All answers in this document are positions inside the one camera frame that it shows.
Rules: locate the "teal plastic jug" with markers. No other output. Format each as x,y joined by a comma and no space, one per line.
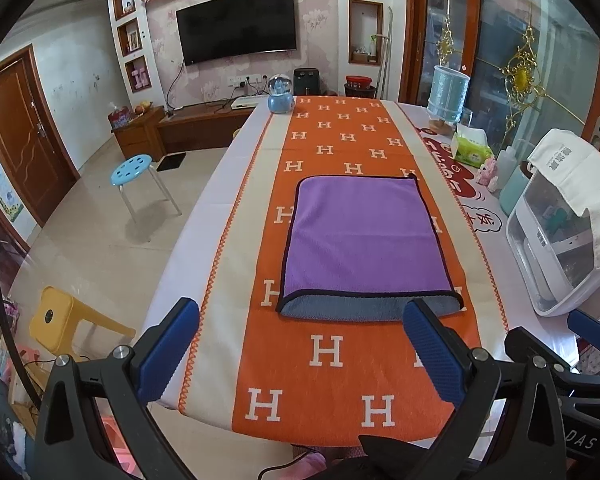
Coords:
514,187

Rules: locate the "black flat-screen television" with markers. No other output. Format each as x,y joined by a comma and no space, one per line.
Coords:
224,28

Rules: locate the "pink block flower toy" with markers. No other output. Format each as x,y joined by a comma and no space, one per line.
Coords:
487,175

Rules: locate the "white printed tablecloth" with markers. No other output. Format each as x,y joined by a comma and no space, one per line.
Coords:
300,259

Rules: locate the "white plastic squeeze bottle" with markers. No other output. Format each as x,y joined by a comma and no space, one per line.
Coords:
506,163

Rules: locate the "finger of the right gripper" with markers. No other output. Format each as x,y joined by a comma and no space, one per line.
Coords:
585,327
522,346

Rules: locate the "black air fryer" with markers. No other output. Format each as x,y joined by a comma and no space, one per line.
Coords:
307,81

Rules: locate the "brown wooden door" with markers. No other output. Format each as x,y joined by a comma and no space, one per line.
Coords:
32,153

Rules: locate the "light blue water jug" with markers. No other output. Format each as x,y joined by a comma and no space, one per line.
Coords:
447,94

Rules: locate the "orange H-pattern table runner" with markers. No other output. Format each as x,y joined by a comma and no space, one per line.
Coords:
340,279

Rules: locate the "white countertop dish cabinet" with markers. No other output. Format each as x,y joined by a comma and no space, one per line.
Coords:
554,250

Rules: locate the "green tissue pack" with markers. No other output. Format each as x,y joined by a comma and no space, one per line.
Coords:
470,146

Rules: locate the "yellow plastic stool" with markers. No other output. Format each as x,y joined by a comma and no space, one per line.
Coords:
58,316

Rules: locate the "red lidded black pot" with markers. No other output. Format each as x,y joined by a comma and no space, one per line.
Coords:
359,87

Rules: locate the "purple and grey towel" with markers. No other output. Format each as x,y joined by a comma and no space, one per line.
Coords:
359,248

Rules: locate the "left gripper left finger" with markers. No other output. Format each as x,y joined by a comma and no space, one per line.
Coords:
161,348

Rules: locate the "blue round plastic stool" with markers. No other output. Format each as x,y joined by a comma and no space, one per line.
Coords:
129,171

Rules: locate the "brown wooden TV cabinet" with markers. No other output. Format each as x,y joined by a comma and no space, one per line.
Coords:
196,127

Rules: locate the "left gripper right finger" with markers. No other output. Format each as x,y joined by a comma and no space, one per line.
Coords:
441,352

